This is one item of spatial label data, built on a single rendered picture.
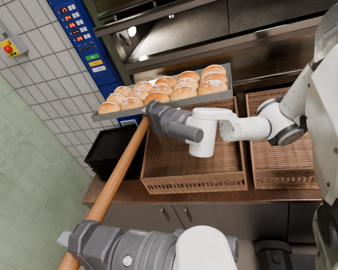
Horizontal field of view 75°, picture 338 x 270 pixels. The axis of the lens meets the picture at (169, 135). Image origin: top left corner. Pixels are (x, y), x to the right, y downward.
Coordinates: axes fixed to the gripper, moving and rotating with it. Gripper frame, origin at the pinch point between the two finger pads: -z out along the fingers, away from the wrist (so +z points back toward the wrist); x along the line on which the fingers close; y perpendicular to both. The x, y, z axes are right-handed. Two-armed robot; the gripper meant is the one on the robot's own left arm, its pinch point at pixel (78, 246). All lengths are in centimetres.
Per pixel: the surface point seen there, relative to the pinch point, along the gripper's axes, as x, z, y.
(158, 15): -25, -11, 87
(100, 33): -26, -40, 83
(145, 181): 48, -34, 59
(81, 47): -22, -64, 93
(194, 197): 62, -9, 61
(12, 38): -37, -99, 84
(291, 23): -5, 41, 112
